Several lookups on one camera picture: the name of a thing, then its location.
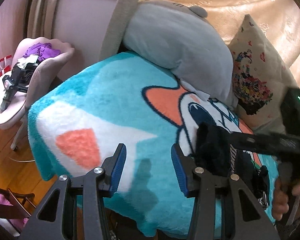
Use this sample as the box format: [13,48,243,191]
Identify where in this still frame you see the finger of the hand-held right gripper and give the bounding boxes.
[229,131,300,155]

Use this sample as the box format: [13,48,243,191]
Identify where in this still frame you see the turquoise printed plush blanket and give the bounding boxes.
[27,51,278,239]

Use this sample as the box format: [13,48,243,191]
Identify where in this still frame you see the pink upholstered chair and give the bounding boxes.
[0,37,75,150]

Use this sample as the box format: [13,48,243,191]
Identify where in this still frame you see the black pants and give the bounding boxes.
[194,124,271,210]

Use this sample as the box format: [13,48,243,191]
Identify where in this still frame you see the person's right hand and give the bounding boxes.
[272,177,300,222]

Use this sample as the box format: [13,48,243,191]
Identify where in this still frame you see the beige floral print cushion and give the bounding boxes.
[227,14,299,128]

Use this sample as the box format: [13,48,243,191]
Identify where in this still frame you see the grey plush toy pillow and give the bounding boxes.
[122,0,237,105]

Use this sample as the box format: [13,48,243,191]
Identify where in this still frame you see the white cloth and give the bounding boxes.
[17,55,38,68]

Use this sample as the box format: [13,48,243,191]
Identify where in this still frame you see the dark wooden chair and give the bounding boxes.
[0,184,37,240]

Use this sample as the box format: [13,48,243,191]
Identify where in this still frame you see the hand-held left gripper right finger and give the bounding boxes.
[171,143,282,240]

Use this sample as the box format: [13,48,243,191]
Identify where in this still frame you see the black hand-held device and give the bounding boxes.
[0,64,38,113]

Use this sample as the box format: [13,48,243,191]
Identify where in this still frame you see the grey bed headboard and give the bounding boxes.
[100,0,147,62]

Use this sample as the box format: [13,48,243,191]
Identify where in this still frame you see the purple cloth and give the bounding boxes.
[23,42,61,62]

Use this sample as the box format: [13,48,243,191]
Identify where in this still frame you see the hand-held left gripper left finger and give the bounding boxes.
[19,143,127,240]

